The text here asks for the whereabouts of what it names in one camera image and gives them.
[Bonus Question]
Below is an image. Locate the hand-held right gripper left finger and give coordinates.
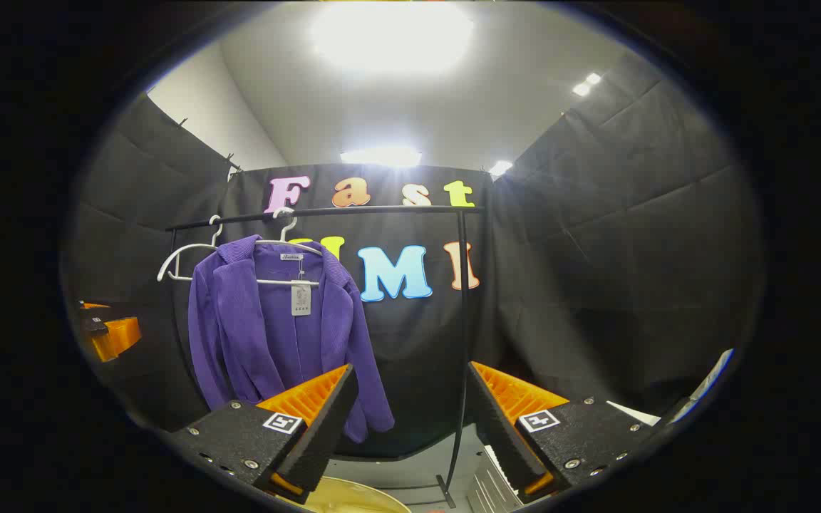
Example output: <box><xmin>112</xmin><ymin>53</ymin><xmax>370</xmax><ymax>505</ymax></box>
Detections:
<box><xmin>168</xmin><ymin>363</ymin><xmax>359</xmax><ymax>505</ymax></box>

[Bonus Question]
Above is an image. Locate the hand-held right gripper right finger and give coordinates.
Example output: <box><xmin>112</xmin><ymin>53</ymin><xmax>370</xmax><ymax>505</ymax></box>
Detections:
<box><xmin>465</xmin><ymin>361</ymin><xmax>668</xmax><ymax>505</ymax></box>

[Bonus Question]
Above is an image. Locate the beige laundry hamper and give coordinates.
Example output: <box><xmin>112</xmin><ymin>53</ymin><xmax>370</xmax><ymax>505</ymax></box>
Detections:
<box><xmin>279</xmin><ymin>476</ymin><xmax>413</xmax><ymax>513</ymax></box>

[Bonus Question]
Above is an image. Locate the purple knit jacket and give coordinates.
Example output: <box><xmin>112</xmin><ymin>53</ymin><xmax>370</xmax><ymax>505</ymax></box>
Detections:
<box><xmin>188</xmin><ymin>235</ymin><xmax>396</xmax><ymax>444</ymax></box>

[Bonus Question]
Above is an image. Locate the white plastic hanger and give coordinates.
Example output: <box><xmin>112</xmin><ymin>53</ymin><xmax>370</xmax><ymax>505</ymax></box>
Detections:
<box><xmin>158</xmin><ymin>215</ymin><xmax>224</xmax><ymax>283</ymax></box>
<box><xmin>254</xmin><ymin>207</ymin><xmax>324</xmax><ymax>287</ymax></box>

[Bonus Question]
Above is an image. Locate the black clothes rack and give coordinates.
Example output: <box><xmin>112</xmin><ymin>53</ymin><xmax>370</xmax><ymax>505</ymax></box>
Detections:
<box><xmin>165</xmin><ymin>205</ymin><xmax>486</xmax><ymax>508</ymax></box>

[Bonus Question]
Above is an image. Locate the silver ridged metal box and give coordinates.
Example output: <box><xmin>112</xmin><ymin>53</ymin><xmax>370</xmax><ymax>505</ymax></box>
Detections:
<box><xmin>466</xmin><ymin>445</ymin><xmax>525</xmax><ymax>513</ymax></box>

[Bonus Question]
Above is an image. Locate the black backdrop cloth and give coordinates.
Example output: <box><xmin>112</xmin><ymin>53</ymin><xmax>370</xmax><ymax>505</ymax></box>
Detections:
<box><xmin>61</xmin><ymin>53</ymin><xmax>764</xmax><ymax>457</ymax></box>

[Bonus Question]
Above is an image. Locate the large ceiling light panel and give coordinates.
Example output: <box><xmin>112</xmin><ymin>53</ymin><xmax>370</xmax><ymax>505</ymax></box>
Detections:
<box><xmin>311</xmin><ymin>1</ymin><xmax>475</xmax><ymax>76</ymax></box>

